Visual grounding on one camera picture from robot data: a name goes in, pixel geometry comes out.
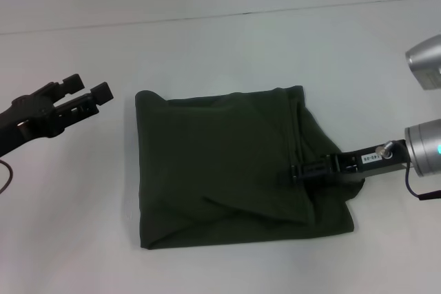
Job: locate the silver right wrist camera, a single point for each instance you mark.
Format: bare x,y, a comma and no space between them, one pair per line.
425,63

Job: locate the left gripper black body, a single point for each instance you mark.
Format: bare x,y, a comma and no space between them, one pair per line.
27,118

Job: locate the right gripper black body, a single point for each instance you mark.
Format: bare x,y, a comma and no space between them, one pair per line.
372,161

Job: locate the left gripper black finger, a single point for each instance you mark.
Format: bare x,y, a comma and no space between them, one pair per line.
70,84
93,97

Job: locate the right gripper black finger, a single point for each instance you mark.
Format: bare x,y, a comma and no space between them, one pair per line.
310,170

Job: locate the dark green FREE! t-shirt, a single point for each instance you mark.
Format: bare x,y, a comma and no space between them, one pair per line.
224,170

